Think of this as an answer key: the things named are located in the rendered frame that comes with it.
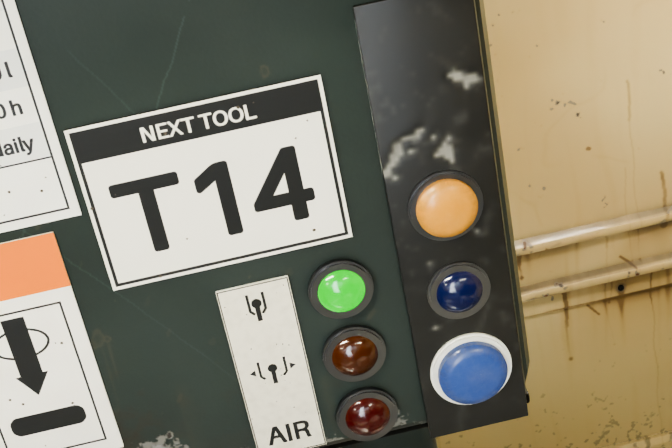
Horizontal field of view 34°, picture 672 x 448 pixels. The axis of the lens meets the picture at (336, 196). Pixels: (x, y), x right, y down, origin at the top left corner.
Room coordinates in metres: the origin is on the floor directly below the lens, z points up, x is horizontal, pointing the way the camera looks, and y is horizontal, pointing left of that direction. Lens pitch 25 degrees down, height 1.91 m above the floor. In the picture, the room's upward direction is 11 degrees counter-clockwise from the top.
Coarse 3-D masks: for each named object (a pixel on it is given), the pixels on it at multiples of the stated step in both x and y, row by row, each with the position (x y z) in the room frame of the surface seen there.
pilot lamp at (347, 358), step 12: (360, 336) 0.39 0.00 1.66; (336, 348) 0.39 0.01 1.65; (348, 348) 0.39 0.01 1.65; (360, 348) 0.39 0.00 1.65; (372, 348) 0.39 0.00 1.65; (336, 360) 0.39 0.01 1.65; (348, 360) 0.39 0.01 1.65; (360, 360) 0.39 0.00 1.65; (372, 360) 0.39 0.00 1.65; (348, 372) 0.39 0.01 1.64; (360, 372) 0.39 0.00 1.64
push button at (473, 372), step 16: (448, 352) 0.40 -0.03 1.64; (464, 352) 0.39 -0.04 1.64; (480, 352) 0.39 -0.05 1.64; (496, 352) 0.39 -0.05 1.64; (448, 368) 0.39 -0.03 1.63; (464, 368) 0.39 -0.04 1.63; (480, 368) 0.39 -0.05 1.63; (496, 368) 0.39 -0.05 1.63; (448, 384) 0.39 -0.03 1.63; (464, 384) 0.39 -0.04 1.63; (480, 384) 0.39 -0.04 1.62; (496, 384) 0.39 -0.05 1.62; (464, 400) 0.39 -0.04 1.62; (480, 400) 0.39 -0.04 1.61
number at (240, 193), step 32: (192, 160) 0.39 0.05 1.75; (224, 160) 0.39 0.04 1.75; (256, 160) 0.40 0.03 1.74; (288, 160) 0.40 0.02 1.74; (192, 192) 0.39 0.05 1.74; (224, 192) 0.39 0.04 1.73; (256, 192) 0.40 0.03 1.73; (288, 192) 0.40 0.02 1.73; (320, 192) 0.40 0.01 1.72; (192, 224) 0.39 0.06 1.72; (224, 224) 0.39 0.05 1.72; (256, 224) 0.39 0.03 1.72; (288, 224) 0.40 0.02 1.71; (320, 224) 0.40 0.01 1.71
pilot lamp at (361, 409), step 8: (360, 400) 0.39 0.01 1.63; (368, 400) 0.39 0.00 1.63; (376, 400) 0.39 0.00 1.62; (352, 408) 0.39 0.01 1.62; (360, 408) 0.39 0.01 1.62; (368, 408) 0.39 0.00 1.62; (376, 408) 0.39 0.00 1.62; (384, 408) 0.39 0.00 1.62; (352, 416) 0.39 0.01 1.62; (360, 416) 0.39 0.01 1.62; (368, 416) 0.39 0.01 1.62; (376, 416) 0.39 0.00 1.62; (384, 416) 0.39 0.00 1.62; (352, 424) 0.39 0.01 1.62; (360, 424) 0.39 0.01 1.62; (368, 424) 0.39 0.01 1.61; (376, 424) 0.39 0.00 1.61; (384, 424) 0.39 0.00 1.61; (360, 432) 0.39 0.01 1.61; (368, 432) 0.39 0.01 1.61; (376, 432) 0.39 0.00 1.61
